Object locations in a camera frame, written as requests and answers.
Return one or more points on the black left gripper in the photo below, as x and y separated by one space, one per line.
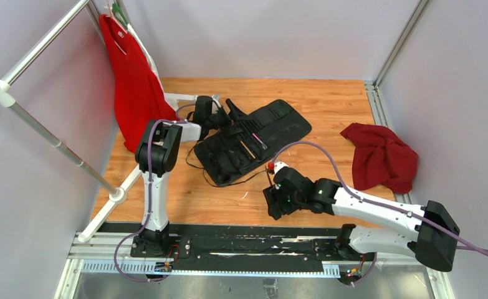
235 113

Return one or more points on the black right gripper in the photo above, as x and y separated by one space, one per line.
273 194

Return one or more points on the gold handled makeup brush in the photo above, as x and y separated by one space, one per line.
248 151

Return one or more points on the black leather brush roll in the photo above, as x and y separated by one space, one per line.
225 160

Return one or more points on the pink handled brow brush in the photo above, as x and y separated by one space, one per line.
263 145

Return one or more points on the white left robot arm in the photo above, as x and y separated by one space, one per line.
157 154

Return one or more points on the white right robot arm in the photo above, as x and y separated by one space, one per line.
422 232

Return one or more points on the dark red cloth pile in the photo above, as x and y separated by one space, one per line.
381 158

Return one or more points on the red shirt on hanger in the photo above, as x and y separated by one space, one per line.
139 96

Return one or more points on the green clothes hanger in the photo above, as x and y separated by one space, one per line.
119 14

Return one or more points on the white garment rack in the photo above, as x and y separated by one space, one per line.
117 195

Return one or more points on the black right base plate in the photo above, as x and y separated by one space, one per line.
327 250

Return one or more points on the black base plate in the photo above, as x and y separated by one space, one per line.
327 250
161 246

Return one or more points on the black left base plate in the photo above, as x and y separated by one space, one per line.
161 246

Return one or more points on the aluminium right rail frame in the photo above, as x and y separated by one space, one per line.
382 91

